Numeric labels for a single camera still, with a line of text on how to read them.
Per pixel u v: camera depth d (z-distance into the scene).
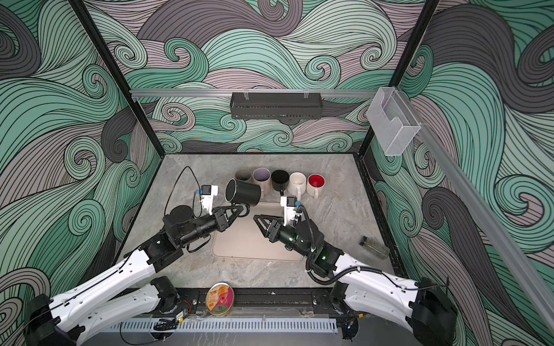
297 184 1.02
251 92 0.93
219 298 0.71
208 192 0.63
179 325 0.70
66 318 0.40
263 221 0.69
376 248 0.83
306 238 0.53
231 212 0.67
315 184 1.03
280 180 0.95
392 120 0.79
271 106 0.97
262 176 0.99
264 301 0.74
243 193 0.70
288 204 0.63
